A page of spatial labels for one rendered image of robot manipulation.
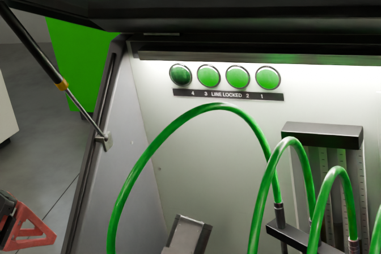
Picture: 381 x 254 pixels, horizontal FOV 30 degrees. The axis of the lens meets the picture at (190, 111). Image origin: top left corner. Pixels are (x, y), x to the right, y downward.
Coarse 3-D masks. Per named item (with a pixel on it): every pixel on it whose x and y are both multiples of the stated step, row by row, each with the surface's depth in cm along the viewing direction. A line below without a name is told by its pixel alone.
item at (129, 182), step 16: (192, 112) 112; (240, 112) 120; (176, 128) 110; (256, 128) 124; (160, 144) 108; (144, 160) 107; (128, 176) 107; (128, 192) 106; (112, 224) 106; (112, 240) 106
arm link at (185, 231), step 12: (180, 216) 101; (180, 228) 100; (192, 228) 100; (204, 228) 102; (168, 240) 103; (180, 240) 100; (192, 240) 99; (204, 240) 102; (168, 252) 99; (180, 252) 99; (192, 252) 99
